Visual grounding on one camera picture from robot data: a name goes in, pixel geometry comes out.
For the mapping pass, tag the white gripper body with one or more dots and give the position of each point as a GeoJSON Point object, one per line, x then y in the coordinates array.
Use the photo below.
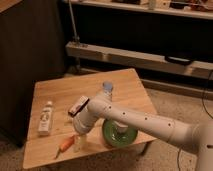
{"type": "Point", "coordinates": [81, 126]}

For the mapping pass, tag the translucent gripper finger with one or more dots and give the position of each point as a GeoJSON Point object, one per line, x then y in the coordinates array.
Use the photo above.
{"type": "Point", "coordinates": [79, 142]}

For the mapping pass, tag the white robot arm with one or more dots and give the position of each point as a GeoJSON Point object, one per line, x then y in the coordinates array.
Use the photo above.
{"type": "Point", "coordinates": [193, 138]}

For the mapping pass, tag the ceramic cup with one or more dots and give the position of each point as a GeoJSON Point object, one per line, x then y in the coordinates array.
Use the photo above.
{"type": "Point", "coordinates": [120, 127]}

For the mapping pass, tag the green plate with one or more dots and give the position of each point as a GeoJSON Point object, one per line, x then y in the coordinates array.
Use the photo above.
{"type": "Point", "coordinates": [116, 139]}

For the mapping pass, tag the white bottle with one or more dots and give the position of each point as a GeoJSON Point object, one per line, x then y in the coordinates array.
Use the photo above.
{"type": "Point", "coordinates": [45, 121]}

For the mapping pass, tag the blue sponge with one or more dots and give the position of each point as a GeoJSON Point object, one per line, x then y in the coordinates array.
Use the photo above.
{"type": "Point", "coordinates": [108, 86]}

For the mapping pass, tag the wooden shelf beam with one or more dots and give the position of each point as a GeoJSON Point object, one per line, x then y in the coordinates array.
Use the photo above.
{"type": "Point", "coordinates": [137, 59]}

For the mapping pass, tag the metal stand pole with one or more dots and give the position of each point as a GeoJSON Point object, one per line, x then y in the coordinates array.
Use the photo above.
{"type": "Point", "coordinates": [76, 37]}

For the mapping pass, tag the black object on beam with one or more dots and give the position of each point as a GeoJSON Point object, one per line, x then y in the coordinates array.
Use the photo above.
{"type": "Point", "coordinates": [178, 61]}

